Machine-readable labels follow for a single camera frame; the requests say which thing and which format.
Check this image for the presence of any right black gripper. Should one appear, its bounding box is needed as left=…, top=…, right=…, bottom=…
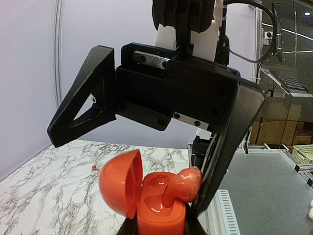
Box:
left=116, top=43, right=265, bottom=217

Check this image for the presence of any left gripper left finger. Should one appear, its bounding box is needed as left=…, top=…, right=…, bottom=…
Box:
left=116, top=216, right=139, bottom=235

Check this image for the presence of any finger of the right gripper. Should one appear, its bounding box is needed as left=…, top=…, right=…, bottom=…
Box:
left=47, top=46, right=117, bottom=147

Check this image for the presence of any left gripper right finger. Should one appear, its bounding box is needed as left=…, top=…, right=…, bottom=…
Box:
left=183, top=214, right=207, bottom=235

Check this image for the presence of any small red clip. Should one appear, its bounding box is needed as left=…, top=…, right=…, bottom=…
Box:
left=163, top=166, right=202, bottom=208

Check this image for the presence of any red round cap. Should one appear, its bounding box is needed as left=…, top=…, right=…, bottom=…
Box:
left=99, top=149, right=186, bottom=235

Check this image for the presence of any small red fragment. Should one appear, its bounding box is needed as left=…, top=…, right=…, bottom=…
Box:
left=92, top=165, right=100, bottom=171

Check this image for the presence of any grey keyboard tray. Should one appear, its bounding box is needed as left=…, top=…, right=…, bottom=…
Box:
left=261, top=68, right=313, bottom=98

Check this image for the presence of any yellow plastic basket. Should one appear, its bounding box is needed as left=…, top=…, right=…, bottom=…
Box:
left=292, top=144, right=313, bottom=164

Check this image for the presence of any left aluminium frame post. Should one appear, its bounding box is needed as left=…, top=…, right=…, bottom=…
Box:
left=53, top=0, right=64, bottom=107

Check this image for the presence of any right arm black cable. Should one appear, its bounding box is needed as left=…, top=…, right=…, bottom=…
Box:
left=224, top=0, right=282, bottom=64

